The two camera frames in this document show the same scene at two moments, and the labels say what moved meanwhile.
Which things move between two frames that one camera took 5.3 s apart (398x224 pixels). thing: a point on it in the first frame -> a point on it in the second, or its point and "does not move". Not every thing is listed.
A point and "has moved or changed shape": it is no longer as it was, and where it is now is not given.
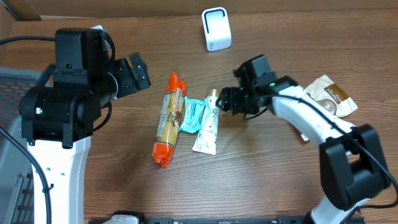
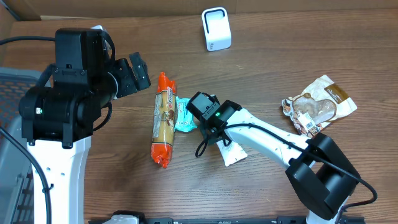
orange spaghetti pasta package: (169, 121) has moved or changed shape
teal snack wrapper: (193, 109) -> (184, 119)
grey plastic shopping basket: (16, 188) does not move
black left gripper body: (124, 77) does not move
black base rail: (222, 220) does not move
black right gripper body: (245, 102) -> (212, 137)
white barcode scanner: (216, 28) does not move
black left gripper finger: (140, 71) does not move
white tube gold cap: (206, 141) -> (231, 153)
